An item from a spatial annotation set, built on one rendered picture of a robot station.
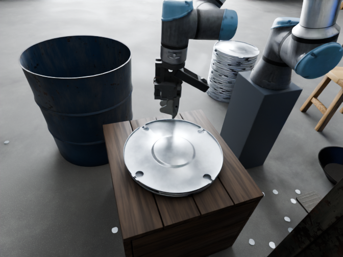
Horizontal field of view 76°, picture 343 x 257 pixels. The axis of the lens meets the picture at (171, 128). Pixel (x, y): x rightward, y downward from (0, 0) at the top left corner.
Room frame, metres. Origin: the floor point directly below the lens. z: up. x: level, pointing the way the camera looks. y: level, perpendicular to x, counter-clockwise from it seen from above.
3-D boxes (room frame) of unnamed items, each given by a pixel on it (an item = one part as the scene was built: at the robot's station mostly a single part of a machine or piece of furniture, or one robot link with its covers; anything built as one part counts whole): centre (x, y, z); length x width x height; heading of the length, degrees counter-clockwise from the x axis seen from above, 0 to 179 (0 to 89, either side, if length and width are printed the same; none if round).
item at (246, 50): (1.46, -0.38, 0.33); 0.29 x 0.29 x 0.01
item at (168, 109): (0.58, 0.02, 0.42); 0.06 x 0.03 x 0.09; 95
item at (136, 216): (0.45, -0.01, 0.18); 0.40 x 0.38 x 0.35; 23
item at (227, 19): (0.64, -0.08, 0.69); 0.11 x 0.11 x 0.08; 11
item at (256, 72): (0.81, -0.37, 0.50); 0.15 x 0.15 x 0.10
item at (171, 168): (0.45, -0.01, 0.38); 0.29 x 0.29 x 0.01
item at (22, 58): (0.84, 0.40, 0.24); 0.42 x 0.42 x 0.48
